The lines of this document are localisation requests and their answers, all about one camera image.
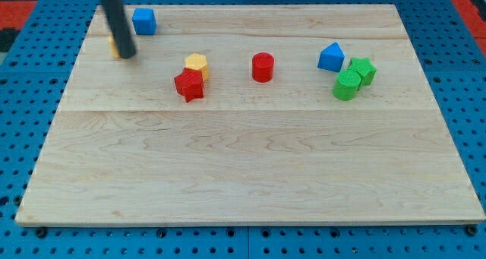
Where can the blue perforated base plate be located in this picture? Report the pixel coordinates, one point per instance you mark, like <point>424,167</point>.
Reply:
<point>36,70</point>

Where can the green cylinder block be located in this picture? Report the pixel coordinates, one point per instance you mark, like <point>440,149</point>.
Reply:
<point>346,85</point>

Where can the green star block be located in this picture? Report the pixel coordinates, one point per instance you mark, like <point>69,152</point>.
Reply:
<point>364,68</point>

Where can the light wooden board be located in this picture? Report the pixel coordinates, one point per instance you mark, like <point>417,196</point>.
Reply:
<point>125,149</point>

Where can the blue cube block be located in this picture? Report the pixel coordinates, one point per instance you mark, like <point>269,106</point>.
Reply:
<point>144,21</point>

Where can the yellow hexagon block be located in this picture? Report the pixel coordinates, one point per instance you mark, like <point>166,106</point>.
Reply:
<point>198,62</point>

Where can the red star block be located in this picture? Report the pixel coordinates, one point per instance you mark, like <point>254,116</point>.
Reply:
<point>189,83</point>

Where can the red cylinder block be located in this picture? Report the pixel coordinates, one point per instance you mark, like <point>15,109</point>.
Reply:
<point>262,67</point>

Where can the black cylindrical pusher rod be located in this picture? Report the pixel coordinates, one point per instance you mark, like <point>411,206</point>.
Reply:
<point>118,25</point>

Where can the blue triangle block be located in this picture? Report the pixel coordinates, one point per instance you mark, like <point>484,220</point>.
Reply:
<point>331,58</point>

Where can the yellow block behind rod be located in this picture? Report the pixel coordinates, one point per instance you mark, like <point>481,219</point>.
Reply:
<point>113,47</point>

